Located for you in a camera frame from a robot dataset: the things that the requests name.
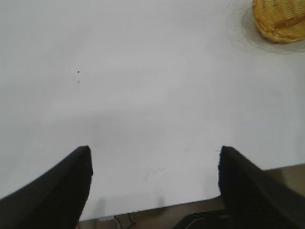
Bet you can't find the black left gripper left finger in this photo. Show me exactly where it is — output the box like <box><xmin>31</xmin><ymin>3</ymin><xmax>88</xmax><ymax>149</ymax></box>
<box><xmin>0</xmin><ymin>145</ymin><xmax>93</xmax><ymax>229</ymax></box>

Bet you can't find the yellow woven wicker basket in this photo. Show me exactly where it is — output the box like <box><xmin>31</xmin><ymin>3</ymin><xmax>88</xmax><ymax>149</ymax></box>
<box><xmin>252</xmin><ymin>0</ymin><xmax>305</xmax><ymax>45</ymax></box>

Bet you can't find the white cable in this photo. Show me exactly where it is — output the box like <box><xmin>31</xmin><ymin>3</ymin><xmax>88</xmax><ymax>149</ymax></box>
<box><xmin>99</xmin><ymin>215</ymin><xmax>122</xmax><ymax>229</ymax></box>

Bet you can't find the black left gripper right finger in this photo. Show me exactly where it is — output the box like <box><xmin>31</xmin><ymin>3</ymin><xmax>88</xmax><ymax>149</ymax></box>
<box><xmin>218</xmin><ymin>146</ymin><xmax>305</xmax><ymax>229</ymax></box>

